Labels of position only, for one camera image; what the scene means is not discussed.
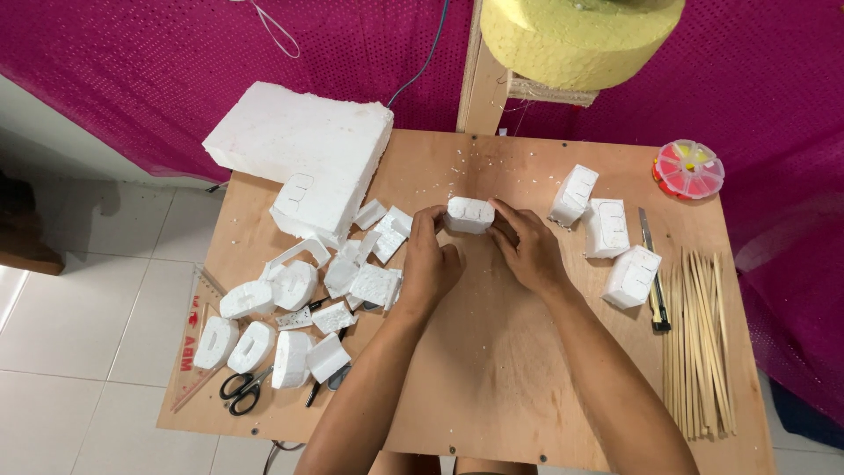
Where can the person's left hand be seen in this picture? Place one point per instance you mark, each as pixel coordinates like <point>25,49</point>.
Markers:
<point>425,267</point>

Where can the person's right hand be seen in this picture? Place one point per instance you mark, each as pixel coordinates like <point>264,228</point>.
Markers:
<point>534,254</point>

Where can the small marked white foam block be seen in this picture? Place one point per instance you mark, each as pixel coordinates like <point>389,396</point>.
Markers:
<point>469,215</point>

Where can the pile of white foam scraps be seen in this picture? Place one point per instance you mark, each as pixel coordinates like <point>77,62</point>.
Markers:
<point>372,280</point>

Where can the black marker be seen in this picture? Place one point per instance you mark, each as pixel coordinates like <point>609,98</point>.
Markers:
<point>319,304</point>

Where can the yellow black utility knife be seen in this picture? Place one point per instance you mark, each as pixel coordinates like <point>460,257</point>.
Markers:
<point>656,290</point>

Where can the rounded cut foam piece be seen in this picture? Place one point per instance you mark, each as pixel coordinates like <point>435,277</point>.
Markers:
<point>251,347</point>
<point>247,300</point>
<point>215,343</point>
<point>295,285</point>
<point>291,359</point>

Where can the plain rectangular foam piece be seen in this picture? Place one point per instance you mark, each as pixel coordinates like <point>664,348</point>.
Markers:
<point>328,358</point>

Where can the large white foam slab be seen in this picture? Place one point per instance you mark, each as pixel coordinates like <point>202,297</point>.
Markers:
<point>310,148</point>

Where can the black pen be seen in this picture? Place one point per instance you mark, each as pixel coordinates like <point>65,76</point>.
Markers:
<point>313,394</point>

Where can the round clear bead organizer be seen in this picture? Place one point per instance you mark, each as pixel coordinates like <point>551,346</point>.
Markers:
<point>689,169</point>

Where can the bundle of bamboo skewers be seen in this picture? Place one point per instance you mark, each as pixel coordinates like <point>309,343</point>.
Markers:
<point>699,343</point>

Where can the person's legs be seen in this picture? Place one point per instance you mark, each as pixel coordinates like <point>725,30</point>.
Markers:
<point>491,467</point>

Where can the yellow foam cylinder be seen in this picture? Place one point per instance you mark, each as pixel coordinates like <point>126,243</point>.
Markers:
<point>580,39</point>

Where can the clear triangle ruler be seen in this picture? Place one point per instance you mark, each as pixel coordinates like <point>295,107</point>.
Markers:
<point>191,343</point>

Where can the magenta mesh cloth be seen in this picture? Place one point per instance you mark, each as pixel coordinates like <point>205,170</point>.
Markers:
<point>758,86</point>

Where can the dark wooden furniture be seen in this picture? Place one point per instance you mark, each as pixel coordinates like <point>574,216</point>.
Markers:
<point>26,231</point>

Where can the wooden stand post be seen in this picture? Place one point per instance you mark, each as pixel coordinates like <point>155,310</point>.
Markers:
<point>484,86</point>

